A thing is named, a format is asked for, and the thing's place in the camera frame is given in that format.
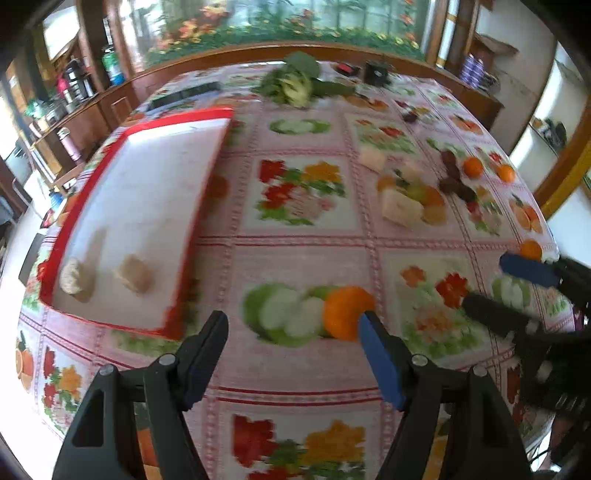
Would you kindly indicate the red tray with white inside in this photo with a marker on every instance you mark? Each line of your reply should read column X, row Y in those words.
column 152, row 184

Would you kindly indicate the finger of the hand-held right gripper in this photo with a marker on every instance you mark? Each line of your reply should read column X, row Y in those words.
column 494, row 314
column 526, row 271

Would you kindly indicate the wooden sideboard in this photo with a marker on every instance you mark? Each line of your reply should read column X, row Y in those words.
column 97, row 120

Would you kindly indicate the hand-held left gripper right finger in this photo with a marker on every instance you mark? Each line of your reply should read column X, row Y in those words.
column 379, row 360

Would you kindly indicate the floral printed tablecloth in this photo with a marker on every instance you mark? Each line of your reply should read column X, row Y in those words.
column 300, row 258

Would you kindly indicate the purple cans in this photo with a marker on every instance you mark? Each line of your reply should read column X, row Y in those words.
column 473, row 69

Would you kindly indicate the small red and black item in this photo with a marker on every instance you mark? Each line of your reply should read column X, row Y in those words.
column 347, row 69

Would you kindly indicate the green leafy vegetable bunch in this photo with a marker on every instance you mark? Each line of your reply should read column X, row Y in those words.
column 295, row 81

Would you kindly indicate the black coffee maker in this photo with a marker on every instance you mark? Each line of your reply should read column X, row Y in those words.
column 76, row 83

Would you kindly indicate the floral wall picture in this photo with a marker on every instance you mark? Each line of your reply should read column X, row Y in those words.
column 277, row 23

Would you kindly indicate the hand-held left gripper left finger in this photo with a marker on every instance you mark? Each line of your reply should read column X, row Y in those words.
column 202, row 369

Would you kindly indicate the large green bottle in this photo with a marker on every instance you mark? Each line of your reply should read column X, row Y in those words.
column 112, row 67

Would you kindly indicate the green grape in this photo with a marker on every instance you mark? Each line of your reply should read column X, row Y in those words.
column 418, row 190

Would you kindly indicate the pink water bottle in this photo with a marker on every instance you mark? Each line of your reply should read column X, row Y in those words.
column 69, row 144

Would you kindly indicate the orange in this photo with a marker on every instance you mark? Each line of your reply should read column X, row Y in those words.
column 531, row 251
column 341, row 314
column 506, row 173
column 473, row 167

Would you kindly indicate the small black box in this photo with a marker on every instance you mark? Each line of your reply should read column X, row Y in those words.
column 378, row 72

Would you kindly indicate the dark red date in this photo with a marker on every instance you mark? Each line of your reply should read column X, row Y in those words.
column 454, row 173
column 457, row 190
column 447, row 157

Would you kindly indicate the dark smartphone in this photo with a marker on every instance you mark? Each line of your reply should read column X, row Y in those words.
column 184, row 93

